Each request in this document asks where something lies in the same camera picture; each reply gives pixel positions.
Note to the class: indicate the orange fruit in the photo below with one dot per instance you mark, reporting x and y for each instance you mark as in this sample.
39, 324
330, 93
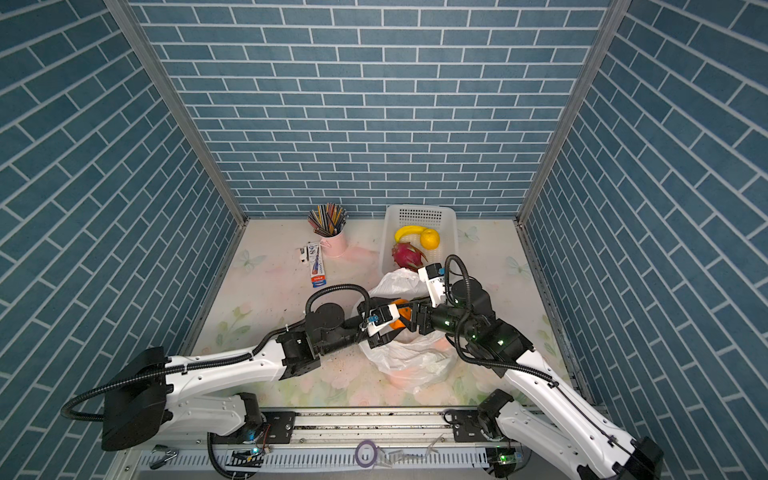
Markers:
404, 318

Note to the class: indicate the pink dragon fruit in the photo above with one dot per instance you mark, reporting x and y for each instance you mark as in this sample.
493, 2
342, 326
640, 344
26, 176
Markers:
405, 255

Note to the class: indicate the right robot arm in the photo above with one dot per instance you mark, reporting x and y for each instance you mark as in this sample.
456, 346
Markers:
573, 436

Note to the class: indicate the yellow banana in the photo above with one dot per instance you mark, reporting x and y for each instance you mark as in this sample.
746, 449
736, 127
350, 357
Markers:
408, 230

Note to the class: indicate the toothpaste box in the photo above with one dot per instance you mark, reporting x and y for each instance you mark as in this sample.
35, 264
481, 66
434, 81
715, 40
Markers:
316, 265

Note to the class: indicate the colored pencils bundle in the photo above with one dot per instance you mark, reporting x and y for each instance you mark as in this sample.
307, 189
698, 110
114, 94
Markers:
327, 220

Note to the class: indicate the purple tape roll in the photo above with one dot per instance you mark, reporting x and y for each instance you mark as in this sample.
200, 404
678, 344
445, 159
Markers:
366, 454

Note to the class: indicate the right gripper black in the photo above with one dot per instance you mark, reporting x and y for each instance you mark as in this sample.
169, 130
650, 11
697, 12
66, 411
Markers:
418, 306

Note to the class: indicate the yellow lemon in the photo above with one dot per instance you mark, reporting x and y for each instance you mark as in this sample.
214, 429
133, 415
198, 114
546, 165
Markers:
430, 239

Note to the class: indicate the white plastic bag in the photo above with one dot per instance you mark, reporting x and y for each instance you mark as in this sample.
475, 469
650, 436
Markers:
411, 362

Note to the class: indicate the pink pencil cup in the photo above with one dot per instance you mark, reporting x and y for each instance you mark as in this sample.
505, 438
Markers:
334, 246

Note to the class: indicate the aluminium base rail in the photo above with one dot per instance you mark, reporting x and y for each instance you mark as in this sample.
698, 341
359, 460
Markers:
323, 440

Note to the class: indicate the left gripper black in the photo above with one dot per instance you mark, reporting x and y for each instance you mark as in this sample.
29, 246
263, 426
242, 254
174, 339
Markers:
375, 301

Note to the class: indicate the small white eraser box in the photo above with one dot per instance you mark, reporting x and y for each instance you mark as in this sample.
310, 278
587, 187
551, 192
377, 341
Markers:
303, 254

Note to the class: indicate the white plastic basket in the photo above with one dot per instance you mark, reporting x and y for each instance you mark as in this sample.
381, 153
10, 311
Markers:
441, 219

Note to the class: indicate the metal clip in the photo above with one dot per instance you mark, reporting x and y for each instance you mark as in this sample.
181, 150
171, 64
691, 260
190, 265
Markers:
166, 455

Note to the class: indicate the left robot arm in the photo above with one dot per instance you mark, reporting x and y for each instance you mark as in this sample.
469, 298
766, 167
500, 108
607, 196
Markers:
156, 394

